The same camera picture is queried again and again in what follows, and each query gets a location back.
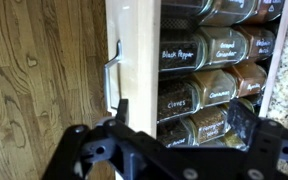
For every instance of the red powder spice jar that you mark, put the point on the red powder spice jar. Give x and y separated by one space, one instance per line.
259 41

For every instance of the yellow seed spice jar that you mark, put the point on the yellow seed spice jar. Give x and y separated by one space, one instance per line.
232 140

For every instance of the cloves spice jar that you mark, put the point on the cloves spice jar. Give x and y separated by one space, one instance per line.
177 101

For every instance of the cinnamon spice jar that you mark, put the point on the cinnamon spice jar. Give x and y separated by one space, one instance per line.
215 88

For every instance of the orange powder spice jar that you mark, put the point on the orange powder spice jar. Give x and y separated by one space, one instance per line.
249 80

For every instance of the reddish brown spice jar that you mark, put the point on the reddish brown spice jar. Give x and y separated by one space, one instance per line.
267 8

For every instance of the fenugreek seeds spice jar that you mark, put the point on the fenugreek seeds spice jar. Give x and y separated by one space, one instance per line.
209 125

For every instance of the black pepper spice jar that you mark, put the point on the black pepper spice jar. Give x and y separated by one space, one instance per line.
179 53

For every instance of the ground coriander spice jar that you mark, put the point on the ground coriander spice jar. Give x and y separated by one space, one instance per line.
224 46

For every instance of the dark unlabelled spice jar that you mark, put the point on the dark unlabelled spice jar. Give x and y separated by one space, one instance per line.
184 8

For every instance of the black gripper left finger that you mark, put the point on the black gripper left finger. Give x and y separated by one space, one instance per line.
122 111

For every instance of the wooden drawer with spice jars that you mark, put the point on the wooden drawer with spice jars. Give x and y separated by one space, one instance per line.
137 50

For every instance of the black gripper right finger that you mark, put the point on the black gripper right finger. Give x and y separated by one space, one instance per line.
242 121

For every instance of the anise spice jar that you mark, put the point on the anise spice jar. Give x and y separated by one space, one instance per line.
175 135

